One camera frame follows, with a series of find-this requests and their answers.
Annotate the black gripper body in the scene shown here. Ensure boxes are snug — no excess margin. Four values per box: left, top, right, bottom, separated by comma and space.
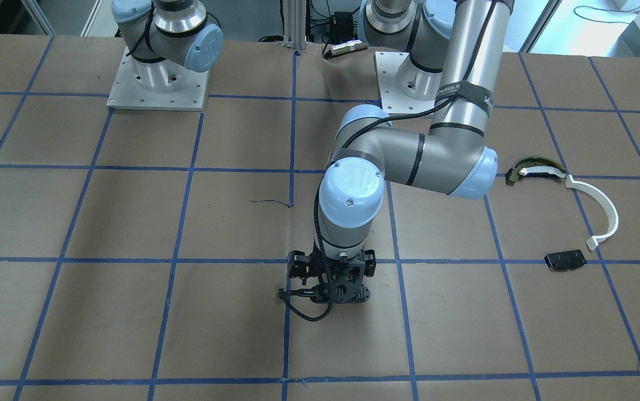
312, 251, 376, 303

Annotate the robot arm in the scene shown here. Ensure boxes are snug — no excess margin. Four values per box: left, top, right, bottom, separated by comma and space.
289, 1, 514, 303
111, 1, 224, 72

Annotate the small black plastic part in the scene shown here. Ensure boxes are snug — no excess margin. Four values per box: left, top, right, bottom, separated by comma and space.
544, 249, 587, 272

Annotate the olive curved brake shoe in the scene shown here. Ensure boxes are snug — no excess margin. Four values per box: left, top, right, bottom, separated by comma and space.
505, 157, 568, 185

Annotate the white curved plastic part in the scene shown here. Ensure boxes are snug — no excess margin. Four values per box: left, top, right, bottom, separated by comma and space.
564, 174, 620, 251

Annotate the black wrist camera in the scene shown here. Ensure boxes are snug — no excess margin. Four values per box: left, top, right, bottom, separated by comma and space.
287, 250, 317, 280

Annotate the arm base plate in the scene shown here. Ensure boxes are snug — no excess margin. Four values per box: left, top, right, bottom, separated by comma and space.
107, 48, 216, 111
375, 51, 442, 115

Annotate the aluminium frame post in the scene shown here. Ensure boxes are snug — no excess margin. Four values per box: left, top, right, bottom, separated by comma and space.
281, 1, 309, 53

